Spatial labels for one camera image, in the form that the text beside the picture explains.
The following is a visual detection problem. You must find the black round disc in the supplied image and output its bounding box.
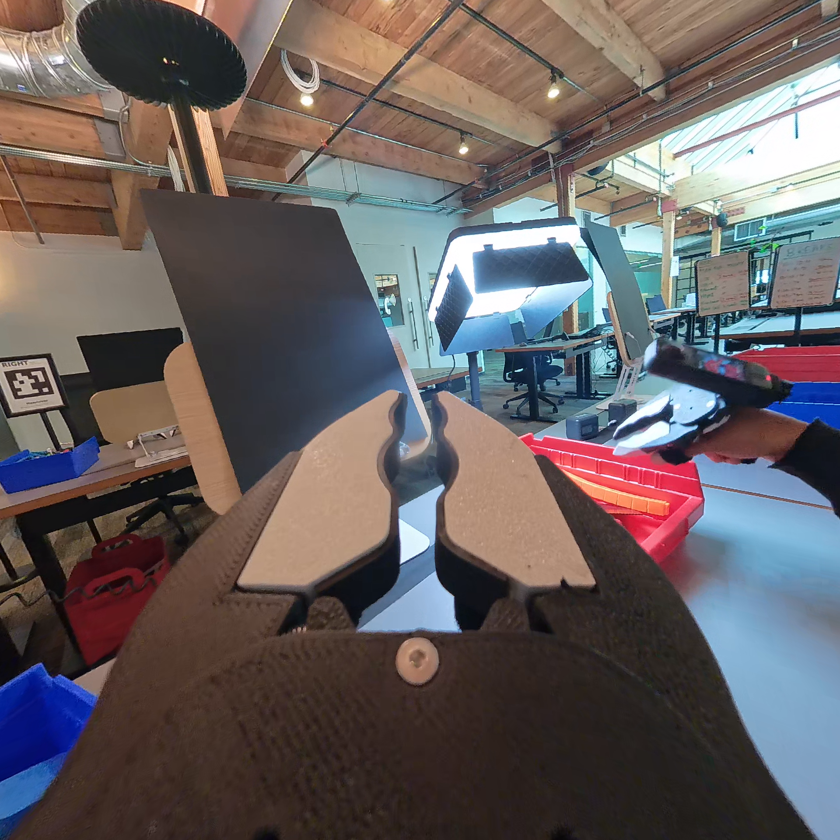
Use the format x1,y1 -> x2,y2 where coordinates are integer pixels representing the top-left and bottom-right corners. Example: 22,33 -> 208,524
75,0 -> 248,196

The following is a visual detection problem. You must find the studio light panel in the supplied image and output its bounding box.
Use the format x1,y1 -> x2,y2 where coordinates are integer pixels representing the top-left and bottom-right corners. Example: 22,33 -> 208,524
428,218 -> 595,358

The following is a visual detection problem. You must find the silver air duct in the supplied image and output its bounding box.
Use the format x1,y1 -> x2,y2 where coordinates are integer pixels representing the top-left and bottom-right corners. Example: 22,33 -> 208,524
0,0 -> 114,99

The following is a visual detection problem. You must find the fiducial marker sign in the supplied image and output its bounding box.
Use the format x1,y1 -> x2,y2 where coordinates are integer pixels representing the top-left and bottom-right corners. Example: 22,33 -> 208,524
0,354 -> 70,450

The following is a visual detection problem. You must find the brown partition board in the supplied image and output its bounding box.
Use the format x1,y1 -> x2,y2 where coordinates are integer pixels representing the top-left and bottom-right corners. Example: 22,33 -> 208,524
769,239 -> 840,311
696,251 -> 752,317

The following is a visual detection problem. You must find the red storage tote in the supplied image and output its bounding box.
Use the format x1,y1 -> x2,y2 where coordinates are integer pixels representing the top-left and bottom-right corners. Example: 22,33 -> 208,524
731,346 -> 840,383

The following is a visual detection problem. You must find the blue bin with white label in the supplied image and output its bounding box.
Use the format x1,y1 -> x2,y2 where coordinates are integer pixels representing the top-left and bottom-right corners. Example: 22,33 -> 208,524
764,381 -> 840,422

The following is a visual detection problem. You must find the pale board on stand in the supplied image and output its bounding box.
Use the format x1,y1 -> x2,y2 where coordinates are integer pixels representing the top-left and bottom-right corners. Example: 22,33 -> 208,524
88,381 -> 189,468

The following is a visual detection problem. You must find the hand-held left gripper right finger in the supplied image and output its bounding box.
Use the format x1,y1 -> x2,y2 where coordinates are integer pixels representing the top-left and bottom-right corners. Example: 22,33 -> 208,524
431,390 -> 598,631

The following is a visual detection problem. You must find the red plastic bin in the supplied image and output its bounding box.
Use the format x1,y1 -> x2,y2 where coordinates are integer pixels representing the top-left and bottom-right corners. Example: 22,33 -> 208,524
518,433 -> 704,565

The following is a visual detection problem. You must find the black flag panel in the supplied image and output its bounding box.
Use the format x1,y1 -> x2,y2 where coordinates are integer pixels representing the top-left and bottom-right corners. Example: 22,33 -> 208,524
581,220 -> 657,398

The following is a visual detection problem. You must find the ceiling light bulb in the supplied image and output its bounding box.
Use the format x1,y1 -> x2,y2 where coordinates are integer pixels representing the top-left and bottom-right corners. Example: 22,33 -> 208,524
281,49 -> 322,109

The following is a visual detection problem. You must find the black board with pale rim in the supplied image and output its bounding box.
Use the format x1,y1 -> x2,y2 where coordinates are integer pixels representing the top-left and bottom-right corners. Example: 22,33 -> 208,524
140,189 -> 435,516

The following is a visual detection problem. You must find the black office chair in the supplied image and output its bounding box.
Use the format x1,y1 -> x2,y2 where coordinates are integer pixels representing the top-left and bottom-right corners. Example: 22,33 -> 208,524
125,493 -> 206,547
503,344 -> 565,421

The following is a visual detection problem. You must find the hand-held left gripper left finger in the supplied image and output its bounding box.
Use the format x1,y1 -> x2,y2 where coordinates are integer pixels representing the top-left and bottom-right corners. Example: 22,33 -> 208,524
236,390 -> 409,627

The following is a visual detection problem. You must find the orange tool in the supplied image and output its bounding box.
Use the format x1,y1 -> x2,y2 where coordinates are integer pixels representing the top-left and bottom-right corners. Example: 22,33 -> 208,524
563,469 -> 672,519

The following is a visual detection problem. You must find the blue plastic bin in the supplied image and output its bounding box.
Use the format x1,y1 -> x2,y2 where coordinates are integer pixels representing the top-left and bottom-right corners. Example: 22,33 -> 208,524
0,663 -> 98,840
0,436 -> 101,494

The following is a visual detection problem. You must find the black standing board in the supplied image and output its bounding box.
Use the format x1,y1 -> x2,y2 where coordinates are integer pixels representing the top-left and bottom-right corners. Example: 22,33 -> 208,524
77,327 -> 185,395

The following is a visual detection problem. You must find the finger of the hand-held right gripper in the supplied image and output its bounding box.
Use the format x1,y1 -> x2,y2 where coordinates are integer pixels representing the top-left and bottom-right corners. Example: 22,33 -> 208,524
616,423 -> 691,458
612,392 -> 675,439

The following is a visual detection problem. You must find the wooden office desk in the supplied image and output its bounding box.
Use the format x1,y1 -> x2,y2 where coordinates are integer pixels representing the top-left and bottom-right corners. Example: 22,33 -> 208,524
410,366 -> 484,389
0,446 -> 199,631
495,333 -> 616,401

